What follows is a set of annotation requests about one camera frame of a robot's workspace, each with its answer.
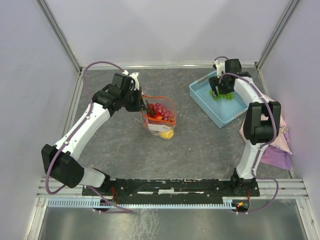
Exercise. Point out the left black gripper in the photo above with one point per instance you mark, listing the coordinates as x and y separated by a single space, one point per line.
139 105

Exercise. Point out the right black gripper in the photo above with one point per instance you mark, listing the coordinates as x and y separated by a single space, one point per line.
214 81

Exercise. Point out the light blue plastic basket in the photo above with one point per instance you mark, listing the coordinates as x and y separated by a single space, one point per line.
221 111

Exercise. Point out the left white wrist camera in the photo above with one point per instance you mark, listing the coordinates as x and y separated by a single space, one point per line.
134 84

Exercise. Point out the clear orange zip top bag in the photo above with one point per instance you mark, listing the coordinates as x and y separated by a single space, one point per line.
155 127

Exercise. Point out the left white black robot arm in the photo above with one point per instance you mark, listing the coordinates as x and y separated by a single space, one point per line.
60 160

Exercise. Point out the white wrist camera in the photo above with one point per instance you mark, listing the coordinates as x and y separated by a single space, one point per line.
134 84
219 66

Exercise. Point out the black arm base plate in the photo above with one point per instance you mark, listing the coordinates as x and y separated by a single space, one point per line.
177 191

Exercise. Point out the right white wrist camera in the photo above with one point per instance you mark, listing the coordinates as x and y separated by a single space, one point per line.
219 66

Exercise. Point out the red strawberry bunch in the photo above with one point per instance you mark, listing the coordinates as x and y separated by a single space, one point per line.
155 110

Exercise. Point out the yellow mango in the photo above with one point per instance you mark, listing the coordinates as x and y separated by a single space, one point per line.
167 135

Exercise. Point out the green grape bunch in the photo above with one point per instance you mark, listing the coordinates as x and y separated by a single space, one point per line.
228 96

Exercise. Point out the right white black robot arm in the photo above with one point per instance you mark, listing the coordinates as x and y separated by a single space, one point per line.
261 124

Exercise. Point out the purple grape bunch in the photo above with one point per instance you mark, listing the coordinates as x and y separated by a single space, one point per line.
169 116

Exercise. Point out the pink cloth bag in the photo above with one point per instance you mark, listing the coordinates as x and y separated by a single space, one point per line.
278 153

